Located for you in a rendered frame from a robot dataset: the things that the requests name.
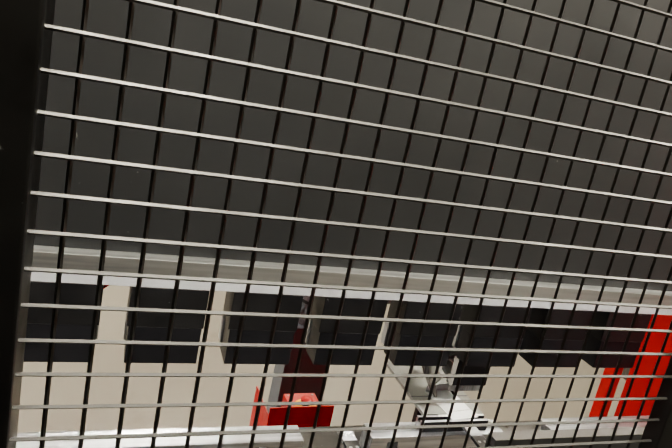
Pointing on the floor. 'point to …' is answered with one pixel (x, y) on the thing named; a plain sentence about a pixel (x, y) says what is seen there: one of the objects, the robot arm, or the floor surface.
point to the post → (20, 145)
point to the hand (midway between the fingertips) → (442, 391)
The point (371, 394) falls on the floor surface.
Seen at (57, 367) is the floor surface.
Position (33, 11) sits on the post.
